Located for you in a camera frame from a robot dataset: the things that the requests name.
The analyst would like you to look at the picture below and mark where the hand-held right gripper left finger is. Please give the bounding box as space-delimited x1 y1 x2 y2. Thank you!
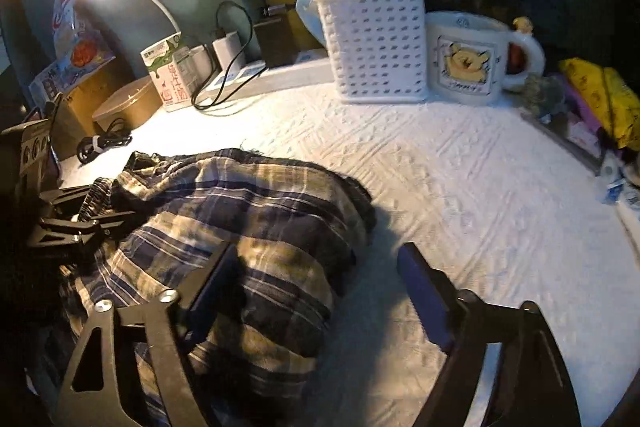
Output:
52 243 241 427

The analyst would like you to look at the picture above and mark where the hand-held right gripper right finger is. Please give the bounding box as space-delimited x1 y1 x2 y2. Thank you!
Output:
397 243 583 427

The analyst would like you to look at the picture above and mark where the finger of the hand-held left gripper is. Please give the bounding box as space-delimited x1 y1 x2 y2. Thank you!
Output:
40 185 112 219
27 210 139 264

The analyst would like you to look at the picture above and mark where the plaid flannel shirt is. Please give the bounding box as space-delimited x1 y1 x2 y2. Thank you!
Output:
25 148 378 427

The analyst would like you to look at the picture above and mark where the blue printed card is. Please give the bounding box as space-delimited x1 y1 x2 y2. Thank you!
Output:
29 54 117 102

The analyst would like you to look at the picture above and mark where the brown cardboard box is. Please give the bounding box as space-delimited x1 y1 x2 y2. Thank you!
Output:
50 57 136 158

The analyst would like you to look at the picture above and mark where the round wooden container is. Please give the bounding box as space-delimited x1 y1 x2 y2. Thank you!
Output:
92 79 164 132

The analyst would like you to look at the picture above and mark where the white textured tablecloth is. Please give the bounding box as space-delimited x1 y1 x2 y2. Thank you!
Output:
50 57 640 427

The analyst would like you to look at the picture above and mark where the printed snack bag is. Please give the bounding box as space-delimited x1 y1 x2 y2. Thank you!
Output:
50 0 117 72

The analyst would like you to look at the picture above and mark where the green white milk carton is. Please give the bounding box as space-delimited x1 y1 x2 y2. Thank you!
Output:
140 34 201 112

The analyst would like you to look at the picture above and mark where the white power strip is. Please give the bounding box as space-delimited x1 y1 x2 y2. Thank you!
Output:
205 49 331 94

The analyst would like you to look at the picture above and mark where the grey green plush toy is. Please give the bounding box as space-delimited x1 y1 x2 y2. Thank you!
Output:
522 74 569 118

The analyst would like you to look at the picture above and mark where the white bear print mug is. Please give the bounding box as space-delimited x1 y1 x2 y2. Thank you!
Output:
425 12 546 106

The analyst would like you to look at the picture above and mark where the dark power adapter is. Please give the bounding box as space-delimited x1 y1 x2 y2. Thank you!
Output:
252 18 297 68

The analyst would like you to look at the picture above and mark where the white plastic basket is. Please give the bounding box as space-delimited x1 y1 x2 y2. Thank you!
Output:
314 0 430 104

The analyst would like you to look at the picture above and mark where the yellow printed bag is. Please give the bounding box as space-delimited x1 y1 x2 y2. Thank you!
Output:
559 58 640 150

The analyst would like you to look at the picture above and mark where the white plastic bag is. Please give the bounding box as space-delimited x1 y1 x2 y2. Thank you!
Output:
295 0 327 48

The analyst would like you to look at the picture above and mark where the black coiled cable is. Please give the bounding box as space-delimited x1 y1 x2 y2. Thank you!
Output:
76 119 132 166

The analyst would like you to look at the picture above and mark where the black charging cable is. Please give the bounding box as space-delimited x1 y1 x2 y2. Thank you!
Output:
192 1 267 110

